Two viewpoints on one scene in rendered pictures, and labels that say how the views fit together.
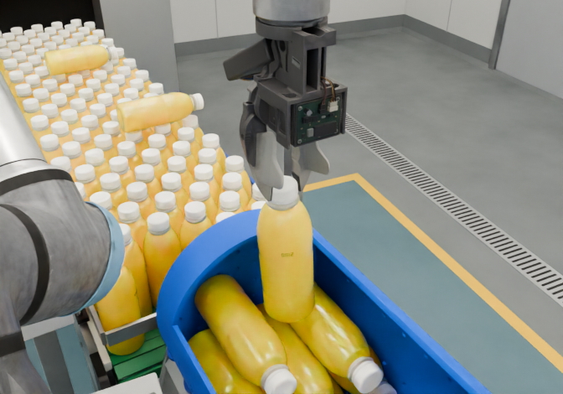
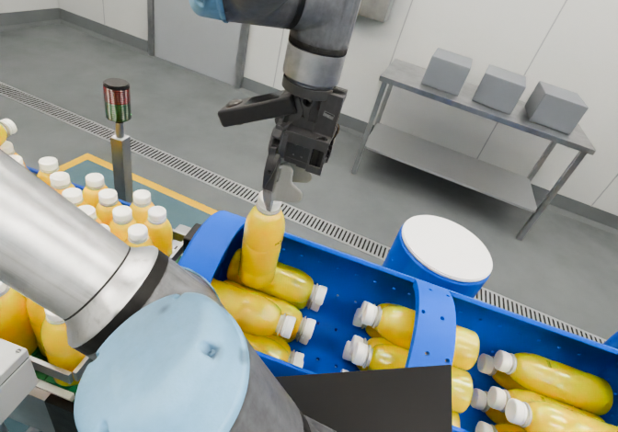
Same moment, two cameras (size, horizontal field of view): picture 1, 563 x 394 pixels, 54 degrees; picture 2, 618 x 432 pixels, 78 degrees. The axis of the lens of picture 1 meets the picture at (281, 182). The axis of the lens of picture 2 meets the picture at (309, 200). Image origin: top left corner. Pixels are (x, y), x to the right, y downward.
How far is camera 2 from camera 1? 0.43 m
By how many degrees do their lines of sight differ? 45
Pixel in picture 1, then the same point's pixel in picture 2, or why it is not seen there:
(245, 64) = (257, 115)
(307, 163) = not seen: hidden behind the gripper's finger
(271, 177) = (289, 195)
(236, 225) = (211, 234)
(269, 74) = (287, 122)
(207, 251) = (203, 263)
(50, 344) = not seen: outside the picture
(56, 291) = not seen: hidden behind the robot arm
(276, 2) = (326, 73)
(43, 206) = (186, 288)
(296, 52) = (330, 108)
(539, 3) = (177, 6)
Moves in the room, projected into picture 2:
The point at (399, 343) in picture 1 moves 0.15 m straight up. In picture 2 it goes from (314, 267) to (331, 217)
